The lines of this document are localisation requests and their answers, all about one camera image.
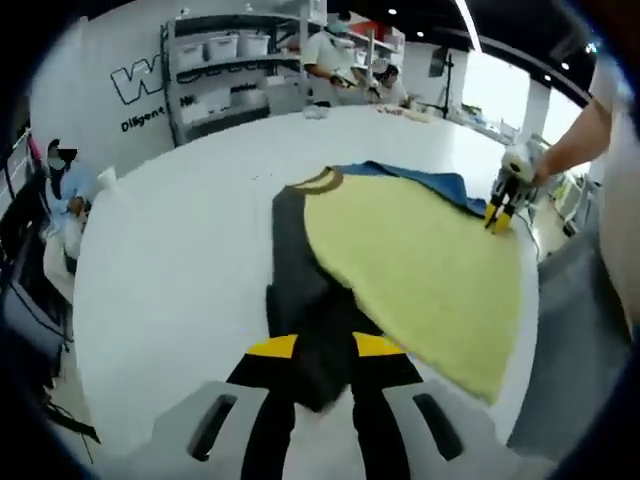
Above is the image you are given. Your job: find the yellow blue black garment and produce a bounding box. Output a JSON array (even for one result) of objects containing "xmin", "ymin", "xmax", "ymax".
[{"xmin": 264, "ymin": 159, "xmax": 524, "ymax": 414}]

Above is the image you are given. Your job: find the person's right hand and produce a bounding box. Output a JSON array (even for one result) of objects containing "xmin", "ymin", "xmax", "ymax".
[{"xmin": 531, "ymin": 153, "xmax": 565, "ymax": 190}]

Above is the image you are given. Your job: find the black tripod stand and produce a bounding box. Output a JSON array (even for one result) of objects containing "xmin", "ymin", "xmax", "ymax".
[{"xmin": 419, "ymin": 49, "xmax": 464, "ymax": 119}]

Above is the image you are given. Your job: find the grey metal shelving rack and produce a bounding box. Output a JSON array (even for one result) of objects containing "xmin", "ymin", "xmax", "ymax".
[{"xmin": 159, "ymin": 12, "xmax": 312, "ymax": 149}]

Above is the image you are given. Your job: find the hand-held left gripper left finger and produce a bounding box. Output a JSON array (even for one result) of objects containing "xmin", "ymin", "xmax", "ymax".
[{"xmin": 119, "ymin": 334, "xmax": 301, "ymax": 480}]

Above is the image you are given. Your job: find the long ceiling light strip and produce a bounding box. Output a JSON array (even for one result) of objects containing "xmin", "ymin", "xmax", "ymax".
[{"xmin": 454, "ymin": 0, "xmax": 484, "ymax": 54}]

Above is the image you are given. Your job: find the white storage bin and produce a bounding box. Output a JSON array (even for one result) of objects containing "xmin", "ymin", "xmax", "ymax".
[
  {"xmin": 174, "ymin": 40, "xmax": 207, "ymax": 69},
  {"xmin": 238, "ymin": 31, "xmax": 272, "ymax": 58},
  {"xmin": 206, "ymin": 33, "xmax": 241, "ymax": 62}
]

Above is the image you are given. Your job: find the dark flat panel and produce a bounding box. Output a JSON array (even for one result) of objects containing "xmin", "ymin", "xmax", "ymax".
[{"xmin": 428, "ymin": 45, "xmax": 451, "ymax": 79}]

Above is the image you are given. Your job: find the white cup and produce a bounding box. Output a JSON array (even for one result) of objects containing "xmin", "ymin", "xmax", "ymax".
[{"xmin": 96, "ymin": 167, "xmax": 121, "ymax": 196}]

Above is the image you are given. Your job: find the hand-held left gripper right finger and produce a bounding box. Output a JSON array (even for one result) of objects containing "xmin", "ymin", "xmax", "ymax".
[{"xmin": 349, "ymin": 331, "xmax": 556, "ymax": 480}]

